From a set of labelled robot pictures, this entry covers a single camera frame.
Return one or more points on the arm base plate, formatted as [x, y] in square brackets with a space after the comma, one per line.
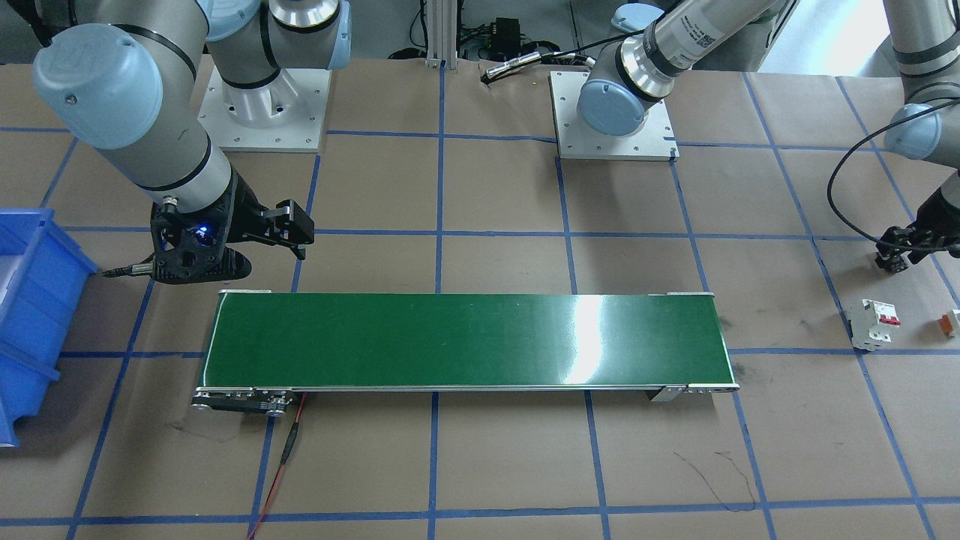
[596, 119]
[286, 115]

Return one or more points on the orange small component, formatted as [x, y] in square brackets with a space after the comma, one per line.
[949, 323]

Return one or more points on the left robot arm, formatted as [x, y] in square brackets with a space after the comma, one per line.
[640, 68]

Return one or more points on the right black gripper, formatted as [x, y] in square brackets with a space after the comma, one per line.
[246, 212]

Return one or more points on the white circuit breaker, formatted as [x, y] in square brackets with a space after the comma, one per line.
[873, 324]

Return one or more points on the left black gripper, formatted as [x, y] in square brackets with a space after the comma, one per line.
[942, 212]

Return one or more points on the aluminium frame post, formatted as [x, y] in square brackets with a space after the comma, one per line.
[442, 24]

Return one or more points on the green conveyor belt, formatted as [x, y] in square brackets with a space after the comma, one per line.
[266, 348]

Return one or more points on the blue plastic bin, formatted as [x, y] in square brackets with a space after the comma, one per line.
[43, 274]

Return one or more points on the black power brick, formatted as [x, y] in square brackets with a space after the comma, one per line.
[505, 37]

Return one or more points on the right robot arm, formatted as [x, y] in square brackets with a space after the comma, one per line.
[122, 84]

